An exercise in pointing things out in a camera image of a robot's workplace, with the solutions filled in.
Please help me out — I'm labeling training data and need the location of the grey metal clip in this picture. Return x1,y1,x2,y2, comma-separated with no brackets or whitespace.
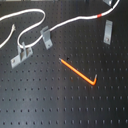
103,0,112,6
40,27,53,49
103,20,113,45
11,43,33,68

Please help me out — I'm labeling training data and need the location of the grey metal clip top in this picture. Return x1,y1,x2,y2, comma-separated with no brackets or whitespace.
103,0,112,6

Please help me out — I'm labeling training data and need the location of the white rope cable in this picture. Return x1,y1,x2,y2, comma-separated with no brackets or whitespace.
0,0,122,49

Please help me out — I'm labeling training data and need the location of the grey metal clip right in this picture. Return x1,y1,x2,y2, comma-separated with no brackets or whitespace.
103,20,113,45

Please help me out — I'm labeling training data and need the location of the orange hex key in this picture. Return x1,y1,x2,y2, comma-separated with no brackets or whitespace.
59,58,97,86

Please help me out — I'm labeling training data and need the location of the grey metal clip left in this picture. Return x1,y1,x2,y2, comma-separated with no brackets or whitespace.
11,43,33,68

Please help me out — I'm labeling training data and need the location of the grey metal clip middle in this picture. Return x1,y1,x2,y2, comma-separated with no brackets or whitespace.
40,27,53,49

